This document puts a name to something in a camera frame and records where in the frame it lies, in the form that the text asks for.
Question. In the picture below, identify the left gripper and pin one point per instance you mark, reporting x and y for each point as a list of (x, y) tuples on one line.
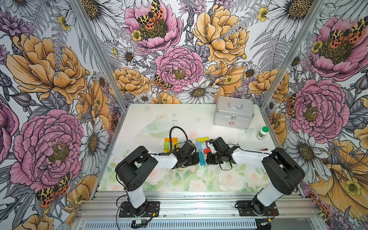
[(195, 160)]

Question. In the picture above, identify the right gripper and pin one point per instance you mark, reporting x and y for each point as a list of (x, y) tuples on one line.
[(209, 160)]

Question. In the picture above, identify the light blue block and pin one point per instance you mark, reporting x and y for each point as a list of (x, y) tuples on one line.
[(199, 146)]

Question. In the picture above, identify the teal block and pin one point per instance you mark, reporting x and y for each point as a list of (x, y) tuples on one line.
[(201, 158)]

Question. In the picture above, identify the red block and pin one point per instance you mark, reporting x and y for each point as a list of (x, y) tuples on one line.
[(206, 151)]

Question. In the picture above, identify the orange block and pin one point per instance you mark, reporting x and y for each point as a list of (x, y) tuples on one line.
[(172, 139)]

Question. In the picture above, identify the lime green block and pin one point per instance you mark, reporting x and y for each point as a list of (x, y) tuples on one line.
[(166, 146)]

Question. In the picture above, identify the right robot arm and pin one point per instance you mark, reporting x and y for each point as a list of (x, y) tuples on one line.
[(284, 174)]

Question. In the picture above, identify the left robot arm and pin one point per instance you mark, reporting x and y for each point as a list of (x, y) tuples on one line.
[(134, 170)]

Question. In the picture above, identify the clear glass bowl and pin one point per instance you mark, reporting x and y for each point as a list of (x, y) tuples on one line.
[(160, 127)]

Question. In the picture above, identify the silver metal case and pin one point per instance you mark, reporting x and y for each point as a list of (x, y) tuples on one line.
[(234, 112)]

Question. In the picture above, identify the white green-capped bottle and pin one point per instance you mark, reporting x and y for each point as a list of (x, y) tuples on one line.
[(262, 133)]

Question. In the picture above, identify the aluminium rail frame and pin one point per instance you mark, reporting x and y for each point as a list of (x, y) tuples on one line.
[(197, 210)]

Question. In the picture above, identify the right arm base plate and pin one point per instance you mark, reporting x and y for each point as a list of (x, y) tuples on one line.
[(248, 208)]

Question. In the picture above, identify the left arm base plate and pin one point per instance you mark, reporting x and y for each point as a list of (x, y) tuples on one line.
[(146, 210)]

